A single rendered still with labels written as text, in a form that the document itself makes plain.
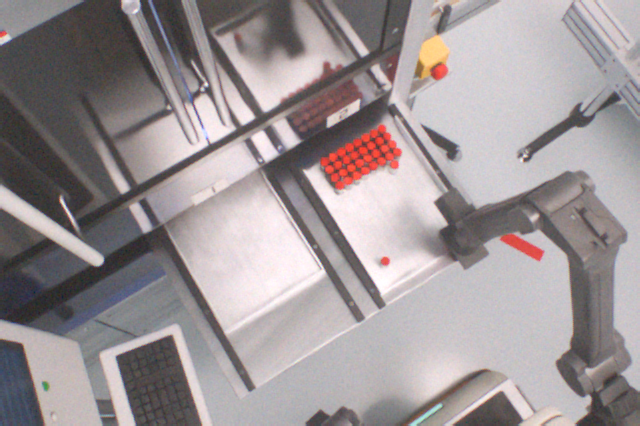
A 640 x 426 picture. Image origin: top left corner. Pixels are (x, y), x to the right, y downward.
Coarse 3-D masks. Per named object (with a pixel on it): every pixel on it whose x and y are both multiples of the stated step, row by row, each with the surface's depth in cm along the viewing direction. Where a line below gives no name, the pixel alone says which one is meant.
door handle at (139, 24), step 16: (128, 0) 76; (128, 16) 76; (144, 16) 78; (144, 32) 80; (144, 48) 83; (160, 64) 88; (160, 80) 92; (176, 96) 97; (176, 112) 102; (192, 128) 109; (192, 144) 114
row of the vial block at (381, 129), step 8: (384, 128) 169; (368, 136) 168; (376, 136) 168; (352, 144) 168; (360, 144) 168; (336, 152) 168; (344, 152) 167; (320, 160) 167; (328, 160) 167; (336, 160) 168; (320, 168) 170
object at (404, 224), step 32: (416, 160) 172; (320, 192) 170; (352, 192) 170; (384, 192) 170; (416, 192) 170; (352, 224) 168; (384, 224) 168; (416, 224) 168; (384, 256) 166; (416, 256) 166; (384, 288) 164
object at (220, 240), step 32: (224, 192) 170; (256, 192) 170; (192, 224) 168; (224, 224) 168; (256, 224) 168; (288, 224) 168; (192, 256) 166; (224, 256) 166; (256, 256) 166; (288, 256) 166; (224, 288) 164; (256, 288) 164; (288, 288) 164; (224, 320) 162
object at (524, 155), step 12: (612, 96) 260; (576, 108) 255; (600, 108) 257; (564, 120) 256; (576, 120) 255; (588, 120) 254; (552, 132) 256; (564, 132) 256; (528, 144) 260; (540, 144) 257; (516, 156) 264; (528, 156) 264
